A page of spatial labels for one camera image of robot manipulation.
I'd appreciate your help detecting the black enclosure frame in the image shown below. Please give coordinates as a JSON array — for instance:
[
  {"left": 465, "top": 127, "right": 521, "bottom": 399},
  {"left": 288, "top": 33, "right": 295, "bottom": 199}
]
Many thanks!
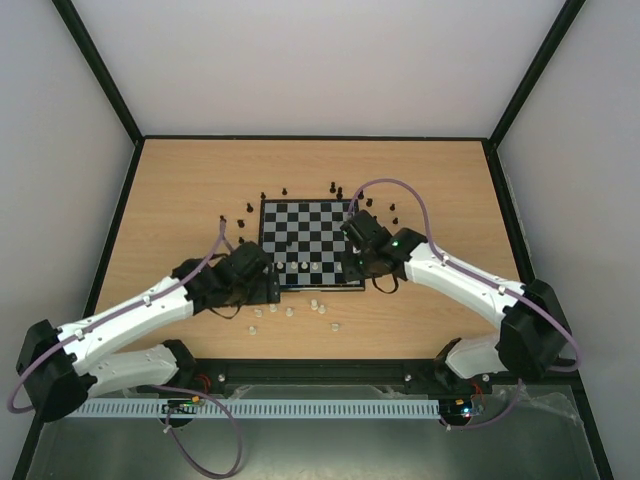
[{"left": 9, "top": 0, "right": 616, "bottom": 480}]

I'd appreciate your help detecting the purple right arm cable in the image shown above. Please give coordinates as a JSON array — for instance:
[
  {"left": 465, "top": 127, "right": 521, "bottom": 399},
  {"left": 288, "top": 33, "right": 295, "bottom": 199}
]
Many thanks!
[{"left": 347, "top": 177, "right": 584, "bottom": 432}]

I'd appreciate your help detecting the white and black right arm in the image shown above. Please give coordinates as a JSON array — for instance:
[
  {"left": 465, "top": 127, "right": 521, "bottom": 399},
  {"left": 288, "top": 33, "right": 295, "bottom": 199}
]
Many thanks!
[{"left": 341, "top": 225, "right": 571, "bottom": 392}]

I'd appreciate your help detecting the black and silver chessboard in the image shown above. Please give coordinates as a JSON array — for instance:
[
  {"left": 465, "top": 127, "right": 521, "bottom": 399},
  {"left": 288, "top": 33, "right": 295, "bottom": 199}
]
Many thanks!
[{"left": 258, "top": 199, "right": 365, "bottom": 292}]

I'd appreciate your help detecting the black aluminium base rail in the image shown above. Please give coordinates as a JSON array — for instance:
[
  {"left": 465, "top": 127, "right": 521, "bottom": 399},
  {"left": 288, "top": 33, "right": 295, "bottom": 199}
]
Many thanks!
[{"left": 49, "top": 357, "right": 581, "bottom": 396}]

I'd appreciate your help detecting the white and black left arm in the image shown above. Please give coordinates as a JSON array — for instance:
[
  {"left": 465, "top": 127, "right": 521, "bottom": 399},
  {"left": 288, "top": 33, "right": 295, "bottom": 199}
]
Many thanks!
[{"left": 16, "top": 255, "right": 280, "bottom": 423}]

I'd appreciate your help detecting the light blue slotted cable duct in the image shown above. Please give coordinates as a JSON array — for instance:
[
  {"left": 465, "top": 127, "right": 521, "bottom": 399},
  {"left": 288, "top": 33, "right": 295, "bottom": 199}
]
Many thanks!
[{"left": 70, "top": 398, "right": 440, "bottom": 420}]

